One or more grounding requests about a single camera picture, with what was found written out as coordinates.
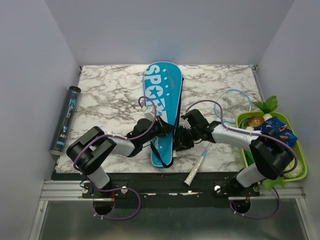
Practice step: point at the black shuttlecock tube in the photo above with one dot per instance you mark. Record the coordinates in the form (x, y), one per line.
(63, 126)

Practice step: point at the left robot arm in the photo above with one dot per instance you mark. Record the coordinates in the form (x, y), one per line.
(90, 150)

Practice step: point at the brown toy mushroom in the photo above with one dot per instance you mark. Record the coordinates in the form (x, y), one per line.
(255, 121)

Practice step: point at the green toy cabbage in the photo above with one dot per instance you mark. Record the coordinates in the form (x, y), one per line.
(296, 172)

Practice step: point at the blue snack bag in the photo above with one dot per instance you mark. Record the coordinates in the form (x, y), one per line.
(282, 129)

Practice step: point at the green plastic tray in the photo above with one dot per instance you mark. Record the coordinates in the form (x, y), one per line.
(239, 122)

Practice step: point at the badminton racket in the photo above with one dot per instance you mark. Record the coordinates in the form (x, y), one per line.
(231, 103)
(174, 154)

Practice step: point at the blue racket bag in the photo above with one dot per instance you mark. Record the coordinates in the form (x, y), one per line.
(162, 84)

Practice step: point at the aluminium frame rail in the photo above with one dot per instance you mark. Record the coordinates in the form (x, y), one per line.
(56, 190)

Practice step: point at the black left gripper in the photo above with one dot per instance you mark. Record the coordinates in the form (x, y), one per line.
(165, 128)

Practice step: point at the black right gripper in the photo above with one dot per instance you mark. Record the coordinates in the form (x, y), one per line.
(180, 142)

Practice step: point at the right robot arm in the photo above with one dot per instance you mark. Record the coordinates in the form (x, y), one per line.
(271, 155)

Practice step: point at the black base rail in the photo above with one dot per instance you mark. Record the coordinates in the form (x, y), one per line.
(168, 190)

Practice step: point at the green toy leaf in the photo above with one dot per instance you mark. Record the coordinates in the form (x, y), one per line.
(268, 106)

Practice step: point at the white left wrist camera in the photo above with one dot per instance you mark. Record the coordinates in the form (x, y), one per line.
(150, 113)

